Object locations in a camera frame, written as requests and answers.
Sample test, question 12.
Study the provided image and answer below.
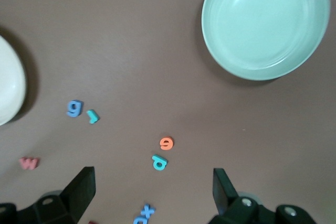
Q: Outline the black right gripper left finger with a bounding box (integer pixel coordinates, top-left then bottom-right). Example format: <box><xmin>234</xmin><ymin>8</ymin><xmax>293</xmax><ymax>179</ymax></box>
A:
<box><xmin>33</xmin><ymin>166</ymin><xmax>96</xmax><ymax>224</ymax></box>

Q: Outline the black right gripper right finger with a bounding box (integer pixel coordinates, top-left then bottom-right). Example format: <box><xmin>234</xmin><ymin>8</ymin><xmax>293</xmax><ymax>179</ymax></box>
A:
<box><xmin>209</xmin><ymin>168</ymin><xmax>274</xmax><ymax>224</ymax></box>

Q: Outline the teal foam letter d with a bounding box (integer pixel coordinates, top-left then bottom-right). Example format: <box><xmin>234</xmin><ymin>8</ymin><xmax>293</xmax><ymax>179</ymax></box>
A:
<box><xmin>151</xmin><ymin>154</ymin><xmax>169</xmax><ymax>172</ymax></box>

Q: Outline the teal foam letter r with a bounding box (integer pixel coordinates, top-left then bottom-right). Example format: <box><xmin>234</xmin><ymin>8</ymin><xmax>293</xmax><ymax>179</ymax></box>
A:
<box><xmin>86</xmin><ymin>109</ymin><xmax>101</xmax><ymax>124</ymax></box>

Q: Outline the orange foam letter e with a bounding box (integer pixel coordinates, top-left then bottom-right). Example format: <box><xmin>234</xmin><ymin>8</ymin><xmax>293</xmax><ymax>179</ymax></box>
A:
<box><xmin>159</xmin><ymin>136</ymin><xmax>174</xmax><ymax>151</ymax></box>

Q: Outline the pink foam letter w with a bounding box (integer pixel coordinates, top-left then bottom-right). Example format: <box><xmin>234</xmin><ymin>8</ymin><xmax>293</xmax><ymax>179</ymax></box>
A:
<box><xmin>18</xmin><ymin>156</ymin><xmax>40</xmax><ymax>171</ymax></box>

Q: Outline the blue foam letter x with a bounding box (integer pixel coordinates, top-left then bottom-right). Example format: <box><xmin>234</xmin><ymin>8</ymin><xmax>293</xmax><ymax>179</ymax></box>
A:
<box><xmin>140</xmin><ymin>203</ymin><xmax>156</xmax><ymax>219</ymax></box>

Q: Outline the blue foam letter g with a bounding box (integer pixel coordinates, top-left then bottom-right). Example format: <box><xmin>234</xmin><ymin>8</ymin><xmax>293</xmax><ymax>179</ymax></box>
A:
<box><xmin>66</xmin><ymin>99</ymin><xmax>84</xmax><ymax>118</ymax></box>

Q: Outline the beige plate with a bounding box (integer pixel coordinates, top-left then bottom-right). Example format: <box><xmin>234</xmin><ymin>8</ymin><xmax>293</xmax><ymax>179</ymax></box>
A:
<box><xmin>0</xmin><ymin>35</ymin><xmax>27</xmax><ymax>126</ymax></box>

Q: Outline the brown table cover mat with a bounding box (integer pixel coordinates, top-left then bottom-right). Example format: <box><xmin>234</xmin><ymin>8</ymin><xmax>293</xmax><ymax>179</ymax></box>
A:
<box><xmin>0</xmin><ymin>0</ymin><xmax>336</xmax><ymax>224</ymax></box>

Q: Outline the pale green plate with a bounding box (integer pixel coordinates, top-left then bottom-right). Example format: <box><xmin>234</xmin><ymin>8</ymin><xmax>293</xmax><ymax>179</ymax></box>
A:
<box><xmin>201</xmin><ymin>0</ymin><xmax>331</xmax><ymax>81</ymax></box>

